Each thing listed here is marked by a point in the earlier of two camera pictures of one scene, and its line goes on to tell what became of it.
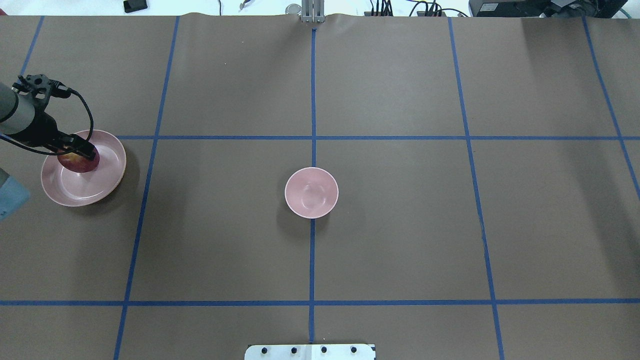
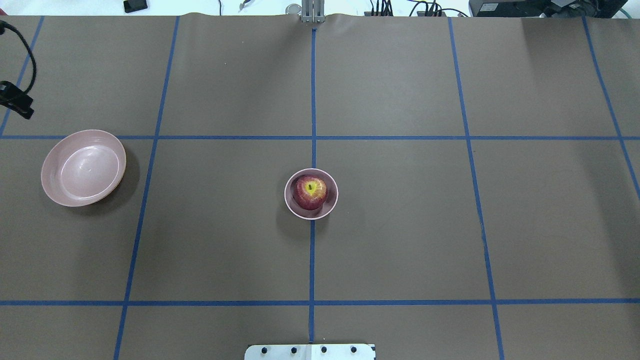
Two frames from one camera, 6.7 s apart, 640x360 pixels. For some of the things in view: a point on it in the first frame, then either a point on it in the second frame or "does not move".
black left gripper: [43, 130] → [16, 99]
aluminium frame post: [313, 11] does not move
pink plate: [69, 188] does not move
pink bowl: [311, 193] does not move
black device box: [546, 8] does not move
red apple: [75, 162] → [310, 192]
